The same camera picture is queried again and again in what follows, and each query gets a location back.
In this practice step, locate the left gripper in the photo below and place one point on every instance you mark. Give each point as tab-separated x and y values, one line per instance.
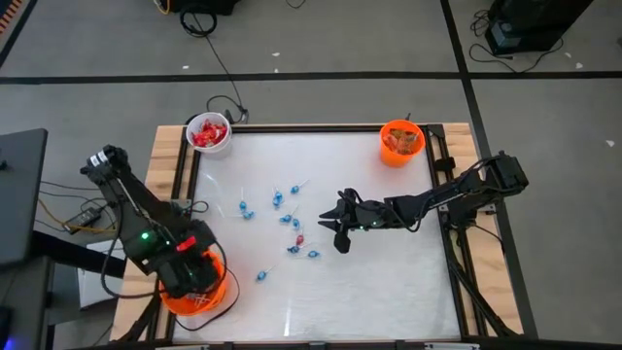
194	277

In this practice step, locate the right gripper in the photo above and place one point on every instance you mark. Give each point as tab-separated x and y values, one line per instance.
364	214

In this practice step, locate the blue lollipop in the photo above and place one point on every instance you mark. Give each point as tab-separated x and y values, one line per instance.
261	275
293	249
296	223
249	214
313	254
286	219
278	195
276	202
294	189
242	205

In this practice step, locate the pink lollipop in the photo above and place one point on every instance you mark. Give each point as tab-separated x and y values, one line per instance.
300	239

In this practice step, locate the orange gummy clear wrapper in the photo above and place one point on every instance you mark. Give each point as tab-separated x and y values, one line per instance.
392	142
403	147

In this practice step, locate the green gummy clear wrapper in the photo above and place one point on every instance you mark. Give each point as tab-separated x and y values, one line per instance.
410	137

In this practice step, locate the red Skittles pack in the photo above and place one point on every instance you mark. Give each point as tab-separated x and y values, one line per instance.
218	135
208	125
201	138

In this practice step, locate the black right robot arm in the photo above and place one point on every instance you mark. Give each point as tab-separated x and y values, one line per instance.
437	197

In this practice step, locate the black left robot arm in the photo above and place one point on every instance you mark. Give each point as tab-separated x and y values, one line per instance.
136	214

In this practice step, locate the red ribbon tag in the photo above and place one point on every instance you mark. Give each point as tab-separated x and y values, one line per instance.
186	243

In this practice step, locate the orange jack-o-lantern bucket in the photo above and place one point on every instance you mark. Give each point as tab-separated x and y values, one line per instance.
389	158

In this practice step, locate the white box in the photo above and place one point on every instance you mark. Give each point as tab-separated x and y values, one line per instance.
92	291

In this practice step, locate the black stand beam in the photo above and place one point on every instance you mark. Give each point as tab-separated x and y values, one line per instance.
73	253

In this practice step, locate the black power adapter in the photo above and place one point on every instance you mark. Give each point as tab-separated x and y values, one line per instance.
85	217

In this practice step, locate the light wooden side board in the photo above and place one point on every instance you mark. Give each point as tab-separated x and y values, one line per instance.
165	155
503	287

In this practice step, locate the white skull bucket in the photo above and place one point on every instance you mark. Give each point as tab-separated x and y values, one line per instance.
216	149

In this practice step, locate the grey cabinet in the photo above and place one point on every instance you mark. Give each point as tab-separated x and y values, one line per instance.
29	301

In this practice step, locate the grey flat panel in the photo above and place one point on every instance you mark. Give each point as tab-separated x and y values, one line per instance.
19	194

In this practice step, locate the black device with light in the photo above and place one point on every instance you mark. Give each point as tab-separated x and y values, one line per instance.
7	335

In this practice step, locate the black floor equipment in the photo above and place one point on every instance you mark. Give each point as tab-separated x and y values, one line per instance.
204	5

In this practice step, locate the black equipment case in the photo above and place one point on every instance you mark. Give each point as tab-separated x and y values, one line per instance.
534	24

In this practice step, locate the orange black striped strip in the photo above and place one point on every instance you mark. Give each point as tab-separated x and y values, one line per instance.
9	14

